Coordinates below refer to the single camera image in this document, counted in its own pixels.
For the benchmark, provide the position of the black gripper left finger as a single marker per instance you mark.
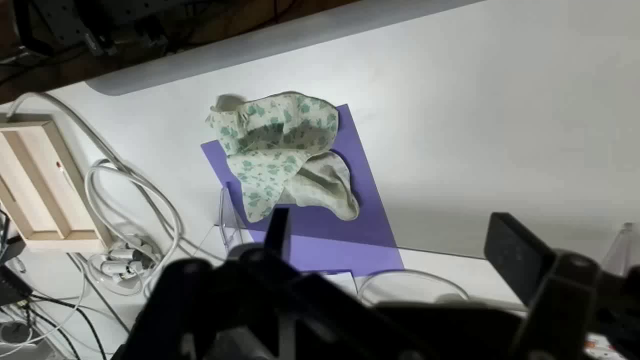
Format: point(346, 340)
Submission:
point(279, 230)

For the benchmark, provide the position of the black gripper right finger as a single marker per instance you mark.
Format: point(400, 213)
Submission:
point(517, 252)

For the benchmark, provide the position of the white cloth with green flowers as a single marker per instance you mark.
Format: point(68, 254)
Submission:
point(272, 146)

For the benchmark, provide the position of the purple paper sheet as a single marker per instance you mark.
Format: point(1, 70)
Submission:
point(360, 220)

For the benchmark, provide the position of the light wooden tray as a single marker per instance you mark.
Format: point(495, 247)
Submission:
point(41, 180)

